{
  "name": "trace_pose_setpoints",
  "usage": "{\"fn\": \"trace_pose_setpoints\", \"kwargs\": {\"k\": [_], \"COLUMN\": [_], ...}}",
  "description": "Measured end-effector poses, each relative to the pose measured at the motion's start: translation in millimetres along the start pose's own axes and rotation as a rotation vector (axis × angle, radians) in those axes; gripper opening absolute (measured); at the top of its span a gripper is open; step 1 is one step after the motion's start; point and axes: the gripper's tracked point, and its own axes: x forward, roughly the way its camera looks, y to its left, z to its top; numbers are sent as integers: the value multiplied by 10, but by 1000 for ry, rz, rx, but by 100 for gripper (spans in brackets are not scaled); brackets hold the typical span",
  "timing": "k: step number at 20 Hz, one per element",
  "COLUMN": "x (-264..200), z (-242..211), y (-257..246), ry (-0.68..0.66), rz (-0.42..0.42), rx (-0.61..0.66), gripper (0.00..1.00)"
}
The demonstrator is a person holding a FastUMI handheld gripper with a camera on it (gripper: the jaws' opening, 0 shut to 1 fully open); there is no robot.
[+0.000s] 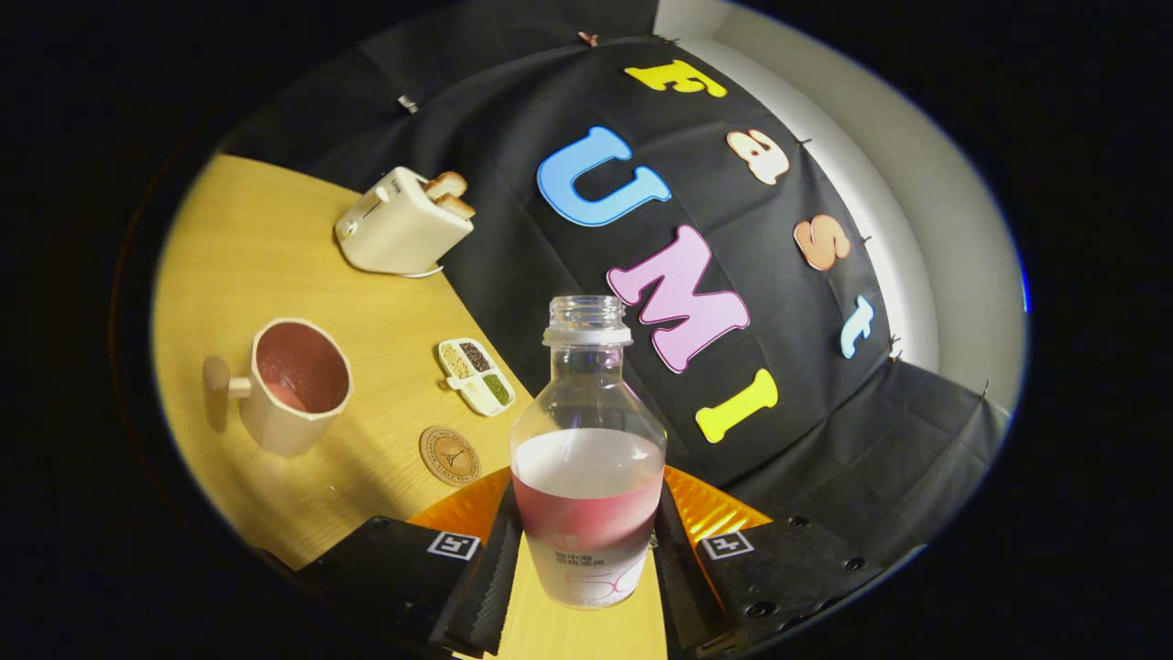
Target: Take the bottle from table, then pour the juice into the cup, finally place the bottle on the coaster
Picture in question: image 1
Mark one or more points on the rounded toast slice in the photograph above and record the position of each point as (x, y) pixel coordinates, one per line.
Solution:
(445, 185)

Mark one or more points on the black backdrop cloth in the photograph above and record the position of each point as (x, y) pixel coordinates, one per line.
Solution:
(825, 458)

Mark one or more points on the clear juice bottle pink label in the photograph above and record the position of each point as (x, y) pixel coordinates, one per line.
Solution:
(586, 513)

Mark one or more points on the cream toaster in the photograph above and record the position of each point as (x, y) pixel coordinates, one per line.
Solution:
(399, 229)

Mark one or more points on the flat toast slice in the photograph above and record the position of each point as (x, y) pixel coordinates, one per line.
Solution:
(458, 207)

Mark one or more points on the wooden table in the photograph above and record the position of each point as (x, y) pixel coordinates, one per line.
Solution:
(275, 238)

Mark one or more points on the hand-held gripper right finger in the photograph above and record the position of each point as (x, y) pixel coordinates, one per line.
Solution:
(678, 587)

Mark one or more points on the round wooden coaster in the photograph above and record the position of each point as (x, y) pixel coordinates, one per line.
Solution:
(449, 456)

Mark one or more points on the white clip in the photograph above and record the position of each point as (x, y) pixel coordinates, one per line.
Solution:
(408, 104)

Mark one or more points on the white divided grain dish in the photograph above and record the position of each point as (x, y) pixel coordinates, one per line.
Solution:
(476, 378)

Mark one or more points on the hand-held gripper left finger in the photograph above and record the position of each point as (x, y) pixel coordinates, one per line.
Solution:
(490, 587)

